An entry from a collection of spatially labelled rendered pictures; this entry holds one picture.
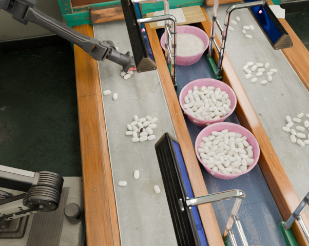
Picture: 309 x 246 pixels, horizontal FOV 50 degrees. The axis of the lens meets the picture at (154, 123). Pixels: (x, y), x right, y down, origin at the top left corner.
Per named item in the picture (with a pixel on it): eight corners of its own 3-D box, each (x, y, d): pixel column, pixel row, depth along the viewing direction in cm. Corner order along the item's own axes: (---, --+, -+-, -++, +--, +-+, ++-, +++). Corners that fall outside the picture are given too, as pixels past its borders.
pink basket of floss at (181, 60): (191, 76, 178) (192, 63, 170) (151, 57, 188) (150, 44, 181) (216, 49, 190) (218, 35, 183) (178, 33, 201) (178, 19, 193)
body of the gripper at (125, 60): (131, 51, 169) (119, 46, 164) (134, 65, 162) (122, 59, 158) (124, 60, 172) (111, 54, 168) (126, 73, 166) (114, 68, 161)
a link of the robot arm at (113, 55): (105, 60, 159) (111, 51, 156) (102, 52, 163) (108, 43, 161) (117, 65, 163) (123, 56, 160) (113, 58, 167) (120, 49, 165)
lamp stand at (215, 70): (216, 84, 173) (227, 9, 138) (205, 59, 185) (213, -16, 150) (251, 78, 175) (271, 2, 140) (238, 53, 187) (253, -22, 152)
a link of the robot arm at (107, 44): (92, 58, 157) (100, 44, 153) (88, 46, 165) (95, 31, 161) (114, 66, 164) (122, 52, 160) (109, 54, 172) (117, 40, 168)
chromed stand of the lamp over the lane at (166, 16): (141, 97, 170) (133, 23, 135) (135, 71, 182) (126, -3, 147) (177, 91, 172) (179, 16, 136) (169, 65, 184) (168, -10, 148)
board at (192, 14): (150, 30, 189) (150, 28, 188) (145, 14, 198) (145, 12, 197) (206, 21, 192) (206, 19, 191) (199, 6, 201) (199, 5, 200)
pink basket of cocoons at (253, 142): (203, 192, 136) (205, 181, 129) (187, 140, 153) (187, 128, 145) (264, 179, 139) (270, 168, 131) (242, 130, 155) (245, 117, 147)
